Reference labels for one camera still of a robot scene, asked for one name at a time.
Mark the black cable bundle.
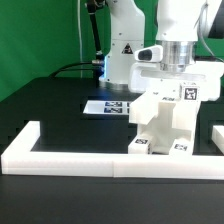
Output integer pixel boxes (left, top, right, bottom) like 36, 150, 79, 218
49, 0, 107, 78

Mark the white tagged cube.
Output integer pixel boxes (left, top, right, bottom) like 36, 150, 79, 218
180, 82, 200, 101

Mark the white U-shaped boundary frame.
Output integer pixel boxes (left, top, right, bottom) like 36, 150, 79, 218
1, 121, 224, 180

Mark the white thin cable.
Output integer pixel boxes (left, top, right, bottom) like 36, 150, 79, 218
77, 0, 84, 79

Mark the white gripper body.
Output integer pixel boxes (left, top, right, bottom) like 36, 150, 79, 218
128, 45, 224, 101

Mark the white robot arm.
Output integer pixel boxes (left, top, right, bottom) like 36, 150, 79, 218
86, 0, 224, 101

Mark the white marker sheet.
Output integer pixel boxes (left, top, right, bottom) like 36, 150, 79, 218
84, 100, 130, 115

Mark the white chair seat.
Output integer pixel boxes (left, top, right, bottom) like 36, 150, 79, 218
139, 113, 194, 156

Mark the white part at right edge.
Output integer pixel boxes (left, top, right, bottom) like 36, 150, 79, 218
212, 125, 224, 154

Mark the white chair back frame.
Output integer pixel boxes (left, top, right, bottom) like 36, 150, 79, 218
129, 92, 200, 131

